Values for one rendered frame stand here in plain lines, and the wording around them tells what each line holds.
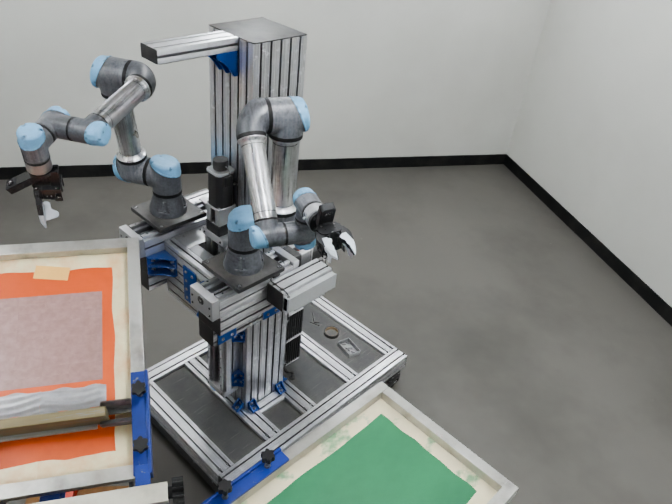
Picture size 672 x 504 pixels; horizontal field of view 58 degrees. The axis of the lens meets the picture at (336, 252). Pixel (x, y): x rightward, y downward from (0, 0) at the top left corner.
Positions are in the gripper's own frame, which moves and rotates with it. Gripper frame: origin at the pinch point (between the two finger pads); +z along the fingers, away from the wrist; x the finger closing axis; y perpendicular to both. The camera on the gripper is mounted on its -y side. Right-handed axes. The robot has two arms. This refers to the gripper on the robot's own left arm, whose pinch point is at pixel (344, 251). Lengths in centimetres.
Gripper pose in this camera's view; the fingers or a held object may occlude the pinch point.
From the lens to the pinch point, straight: 165.7
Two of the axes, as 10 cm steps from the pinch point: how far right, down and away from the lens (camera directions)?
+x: -9.3, 2.5, -2.8
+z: 3.7, 5.6, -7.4
